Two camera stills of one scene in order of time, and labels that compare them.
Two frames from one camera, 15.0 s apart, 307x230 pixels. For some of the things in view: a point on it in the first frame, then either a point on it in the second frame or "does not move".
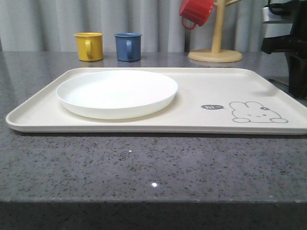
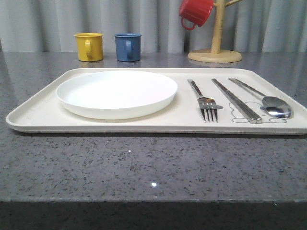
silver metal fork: [278, 82] → [206, 103]
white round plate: [117, 94] does not move
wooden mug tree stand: [216, 54] does not move
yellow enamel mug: [90, 46] does not move
